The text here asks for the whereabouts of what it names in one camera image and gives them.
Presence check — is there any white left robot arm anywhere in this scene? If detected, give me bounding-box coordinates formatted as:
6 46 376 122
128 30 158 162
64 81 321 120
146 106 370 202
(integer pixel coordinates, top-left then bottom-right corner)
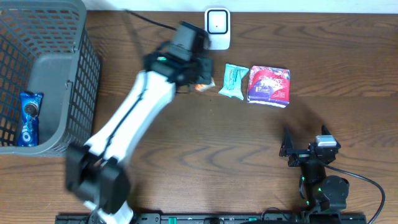
65 50 214 223

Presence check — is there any red purple snack bag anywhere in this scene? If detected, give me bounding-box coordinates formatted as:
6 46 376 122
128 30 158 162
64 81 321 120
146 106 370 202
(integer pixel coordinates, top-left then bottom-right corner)
247 66 290 108

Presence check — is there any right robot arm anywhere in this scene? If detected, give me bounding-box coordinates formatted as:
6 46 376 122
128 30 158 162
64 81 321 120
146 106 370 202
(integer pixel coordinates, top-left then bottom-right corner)
279 125 349 223

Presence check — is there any small orange snack box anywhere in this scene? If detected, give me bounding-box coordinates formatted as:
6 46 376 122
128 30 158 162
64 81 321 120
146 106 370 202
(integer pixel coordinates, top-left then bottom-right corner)
195 78 215 92

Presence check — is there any blue Oreo cookie pack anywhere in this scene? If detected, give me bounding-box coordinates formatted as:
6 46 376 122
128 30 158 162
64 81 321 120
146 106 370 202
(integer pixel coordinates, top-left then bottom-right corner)
17 92 44 147

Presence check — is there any mint green snack packet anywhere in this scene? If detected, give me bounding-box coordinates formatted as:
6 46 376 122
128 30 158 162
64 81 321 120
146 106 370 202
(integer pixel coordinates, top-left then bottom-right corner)
218 63 249 100

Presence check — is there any grey plastic mesh basket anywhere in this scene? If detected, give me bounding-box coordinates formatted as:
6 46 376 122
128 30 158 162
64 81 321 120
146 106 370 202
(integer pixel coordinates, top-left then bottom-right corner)
1 0 101 157

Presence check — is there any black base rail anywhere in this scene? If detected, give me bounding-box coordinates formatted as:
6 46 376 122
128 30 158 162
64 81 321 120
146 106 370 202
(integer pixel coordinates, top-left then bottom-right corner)
55 212 368 224

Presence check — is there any white barcode scanner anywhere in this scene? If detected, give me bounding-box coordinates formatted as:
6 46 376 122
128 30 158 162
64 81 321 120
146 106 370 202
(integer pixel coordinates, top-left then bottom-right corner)
204 7 231 50

